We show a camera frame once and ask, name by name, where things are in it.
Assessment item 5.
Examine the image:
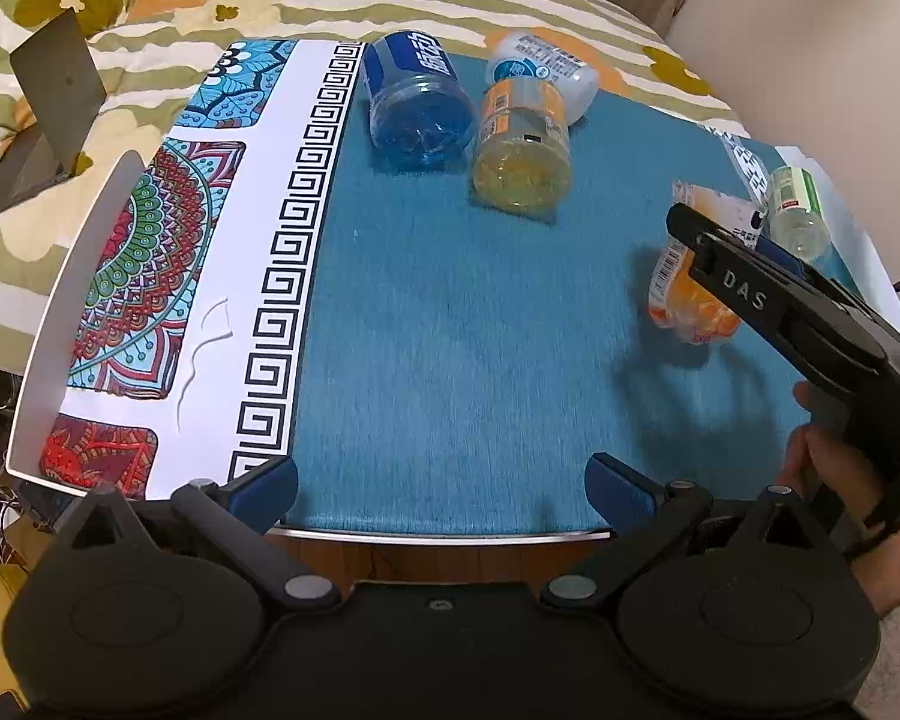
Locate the green white label cup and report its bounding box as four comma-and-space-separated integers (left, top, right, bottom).
769, 164, 831, 263

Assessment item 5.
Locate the floral striped quilt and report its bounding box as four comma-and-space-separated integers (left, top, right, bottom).
0, 0, 740, 374

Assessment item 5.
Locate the white blue label cup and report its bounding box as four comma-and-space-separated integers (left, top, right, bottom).
486, 31, 600, 125

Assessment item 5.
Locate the blue patterned mat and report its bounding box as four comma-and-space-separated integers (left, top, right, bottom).
4, 37, 900, 545

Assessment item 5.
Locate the person's right hand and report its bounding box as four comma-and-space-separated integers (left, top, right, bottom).
777, 418, 900, 616

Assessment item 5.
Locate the blue label plastic cup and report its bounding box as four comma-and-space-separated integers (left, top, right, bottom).
362, 29, 476, 172

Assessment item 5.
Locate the grey open laptop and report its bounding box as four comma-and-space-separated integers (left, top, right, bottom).
0, 10, 107, 215

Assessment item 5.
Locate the yellow orange label cup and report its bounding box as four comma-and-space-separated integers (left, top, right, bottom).
471, 76, 572, 218

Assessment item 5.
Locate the orange dragon label cup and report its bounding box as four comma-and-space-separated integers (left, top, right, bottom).
647, 179, 766, 347

